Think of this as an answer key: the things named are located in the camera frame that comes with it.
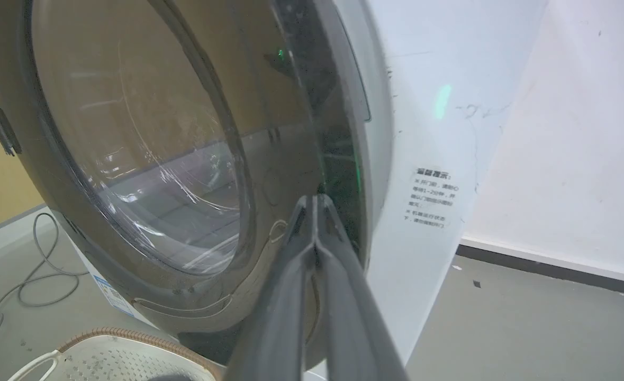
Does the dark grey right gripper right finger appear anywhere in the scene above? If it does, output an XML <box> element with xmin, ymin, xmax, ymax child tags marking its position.
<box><xmin>312</xmin><ymin>194</ymin><xmax>410</xmax><ymax>381</ymax></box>

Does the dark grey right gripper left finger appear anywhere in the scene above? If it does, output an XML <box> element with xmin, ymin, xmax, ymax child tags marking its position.
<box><xmin>223</xmin><ymin>195</ymin><xmax>319</xmax><ymax>381</ymax></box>

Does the round glass washing machine door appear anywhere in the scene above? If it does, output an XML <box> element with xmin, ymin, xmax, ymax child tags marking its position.
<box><xmin>0</xmin><ymin>0</ymin><xmax>395</xmax><ymax>373</ymax></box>

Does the white washing machine body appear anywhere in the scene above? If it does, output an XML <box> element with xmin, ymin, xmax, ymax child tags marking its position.
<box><xmin>52</xmin><ymin>0</ymin><xmax>550</xmax><ymax>381</ymax></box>

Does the white warning label sticker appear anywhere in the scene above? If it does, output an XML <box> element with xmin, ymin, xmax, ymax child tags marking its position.
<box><xmin>403</xmin><ymin>167</ymin><xmax>461</xmax><ymax>231</ymax></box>

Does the blue energy label sticker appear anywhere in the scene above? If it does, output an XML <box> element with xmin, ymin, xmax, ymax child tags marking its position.
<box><xmin>93</xmin><ymin>274</ymin><xmax>135</xmax><ymax>318</ymax></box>

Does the white perforated laundry basket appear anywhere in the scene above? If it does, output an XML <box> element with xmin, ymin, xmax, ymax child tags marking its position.
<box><xmin>6</xmin><ymin>327</ymin><xmax>224</xmax><ymax>381</ymax></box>

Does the grey power cable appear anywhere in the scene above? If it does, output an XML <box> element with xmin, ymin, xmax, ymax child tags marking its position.
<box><xmin>0</xmin><ymin>212</ymin><xmax>89</xmax><ymax>381</ymax></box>

